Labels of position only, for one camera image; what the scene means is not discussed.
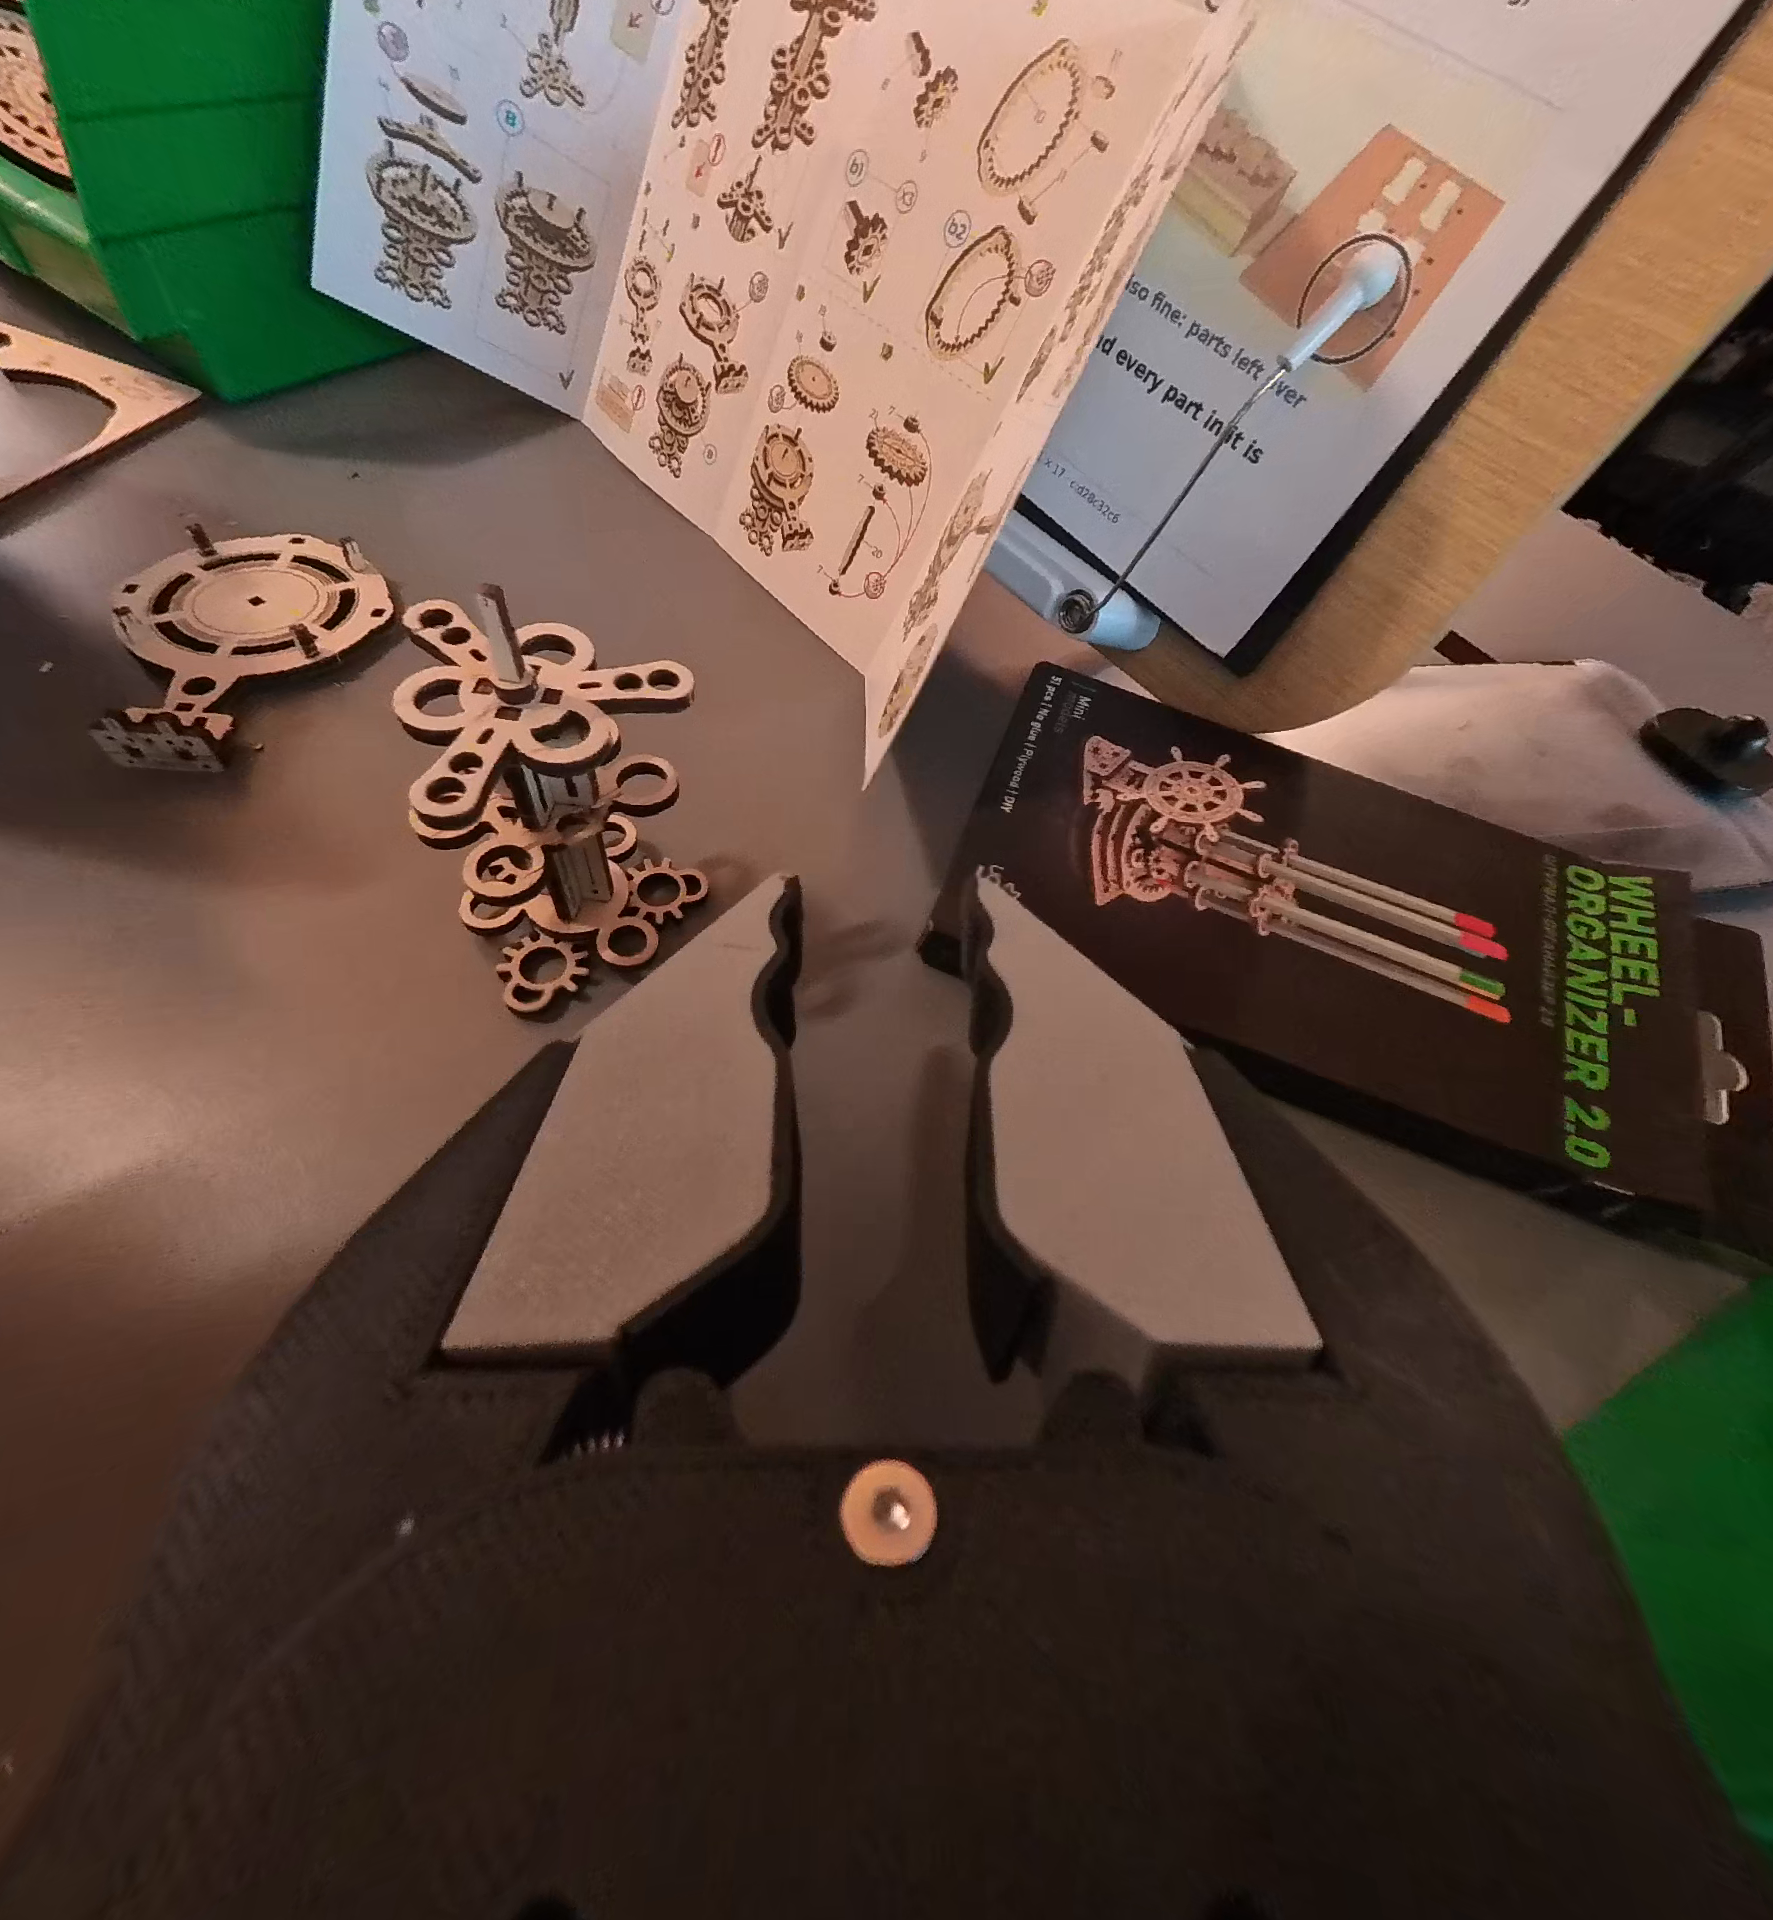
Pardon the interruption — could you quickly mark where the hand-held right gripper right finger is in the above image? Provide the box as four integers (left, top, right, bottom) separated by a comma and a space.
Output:
965, 881, 1326, 1392

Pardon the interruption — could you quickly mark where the wooden sheet with cutouts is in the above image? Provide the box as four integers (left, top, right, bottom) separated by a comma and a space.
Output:
0, 299, 205, 518

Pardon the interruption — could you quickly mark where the wooden axle and rings assembly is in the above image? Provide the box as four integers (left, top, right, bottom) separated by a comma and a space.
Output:
397, 583, 711, 1026

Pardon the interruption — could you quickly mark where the round wooden base part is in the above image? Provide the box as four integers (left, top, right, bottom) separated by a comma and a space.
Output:
87, 521, 404, 779

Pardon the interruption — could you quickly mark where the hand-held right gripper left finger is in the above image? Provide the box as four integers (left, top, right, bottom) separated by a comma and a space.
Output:
440, 876, 807, 1372

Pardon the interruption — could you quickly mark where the small black knob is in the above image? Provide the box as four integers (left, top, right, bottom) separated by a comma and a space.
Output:
1640, 715, 1773, 799

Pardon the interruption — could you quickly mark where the dark furniture frame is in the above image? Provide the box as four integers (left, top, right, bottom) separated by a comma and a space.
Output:
1590, 211, 1773, 612

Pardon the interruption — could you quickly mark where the folded assembly instruction leaflet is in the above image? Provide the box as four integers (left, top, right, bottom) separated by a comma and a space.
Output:
310, 0, 1259, 791

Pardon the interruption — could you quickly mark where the black model kit box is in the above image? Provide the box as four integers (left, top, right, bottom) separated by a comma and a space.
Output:
922, 663, 1773, 1272

